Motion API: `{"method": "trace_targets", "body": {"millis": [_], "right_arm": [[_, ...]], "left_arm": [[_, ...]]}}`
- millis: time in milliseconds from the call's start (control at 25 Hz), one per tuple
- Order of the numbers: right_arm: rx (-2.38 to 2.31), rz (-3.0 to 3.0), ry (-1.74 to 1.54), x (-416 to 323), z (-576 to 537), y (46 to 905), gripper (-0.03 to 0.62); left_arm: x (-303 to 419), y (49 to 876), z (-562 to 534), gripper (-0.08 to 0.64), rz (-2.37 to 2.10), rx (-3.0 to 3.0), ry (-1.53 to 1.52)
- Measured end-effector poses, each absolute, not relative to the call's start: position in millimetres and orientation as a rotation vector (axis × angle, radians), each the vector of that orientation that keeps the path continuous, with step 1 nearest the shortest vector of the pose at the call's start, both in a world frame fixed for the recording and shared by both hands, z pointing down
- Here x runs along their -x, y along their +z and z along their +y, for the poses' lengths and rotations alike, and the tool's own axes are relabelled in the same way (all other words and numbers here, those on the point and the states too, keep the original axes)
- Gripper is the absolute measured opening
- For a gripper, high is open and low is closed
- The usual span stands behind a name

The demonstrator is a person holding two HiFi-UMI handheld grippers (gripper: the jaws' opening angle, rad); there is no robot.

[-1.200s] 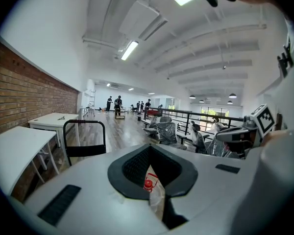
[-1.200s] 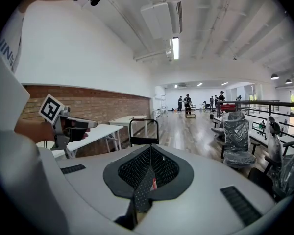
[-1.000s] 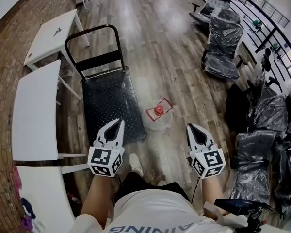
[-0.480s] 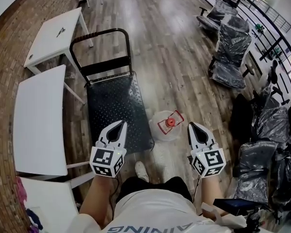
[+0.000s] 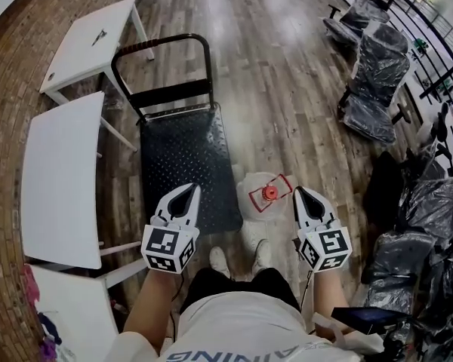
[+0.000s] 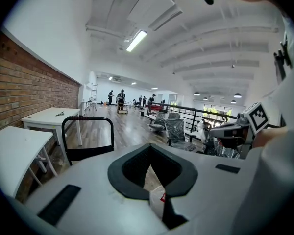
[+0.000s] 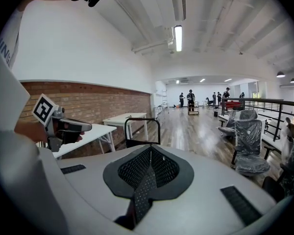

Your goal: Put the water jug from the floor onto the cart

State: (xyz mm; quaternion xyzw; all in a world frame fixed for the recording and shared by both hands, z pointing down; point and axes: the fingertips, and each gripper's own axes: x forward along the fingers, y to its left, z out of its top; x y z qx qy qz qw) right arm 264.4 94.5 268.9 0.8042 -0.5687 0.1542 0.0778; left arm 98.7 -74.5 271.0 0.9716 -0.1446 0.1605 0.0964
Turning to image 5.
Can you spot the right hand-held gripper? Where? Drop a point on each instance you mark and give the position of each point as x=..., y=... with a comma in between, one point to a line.
x=326, y=247

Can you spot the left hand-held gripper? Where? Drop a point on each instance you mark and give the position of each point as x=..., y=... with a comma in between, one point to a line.
x=166, y=245

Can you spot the black platform trolley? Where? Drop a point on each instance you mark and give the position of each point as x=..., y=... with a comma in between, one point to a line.
x=185, y=157

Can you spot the clear water jug red cap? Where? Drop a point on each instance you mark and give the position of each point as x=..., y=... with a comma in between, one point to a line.
x=249, y=202

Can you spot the person's left forearm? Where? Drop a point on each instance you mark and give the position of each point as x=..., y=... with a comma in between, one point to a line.
x=151, y=304

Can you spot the person's right forearm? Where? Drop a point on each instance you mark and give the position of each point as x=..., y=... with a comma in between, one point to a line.
x=330, y=296

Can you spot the person's white left shoe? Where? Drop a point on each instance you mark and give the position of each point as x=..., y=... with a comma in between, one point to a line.
x=219, y=262

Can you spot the person's black shorts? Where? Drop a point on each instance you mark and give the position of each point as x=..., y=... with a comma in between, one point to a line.
x=230, y=281

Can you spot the black screen device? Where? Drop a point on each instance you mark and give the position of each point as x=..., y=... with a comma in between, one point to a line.
x=362, y=315

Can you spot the white rectangular table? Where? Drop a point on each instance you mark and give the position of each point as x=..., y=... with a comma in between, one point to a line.
x=60, y=172
x=75, y=315
x=87, y=51

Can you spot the person's white shirt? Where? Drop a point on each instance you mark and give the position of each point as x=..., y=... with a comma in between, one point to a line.
x=241, y=326

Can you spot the dark blue cloth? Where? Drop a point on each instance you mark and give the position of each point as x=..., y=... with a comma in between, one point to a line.
x=50, y=328

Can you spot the plastic-wrapped black chairs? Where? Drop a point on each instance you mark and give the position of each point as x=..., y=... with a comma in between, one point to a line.
x=443, y=78

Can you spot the small grey tool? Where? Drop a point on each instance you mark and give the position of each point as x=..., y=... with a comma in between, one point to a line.
x=99, y=37

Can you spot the purple cloth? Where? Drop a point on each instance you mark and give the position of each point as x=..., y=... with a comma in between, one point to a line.
x=47, y=349

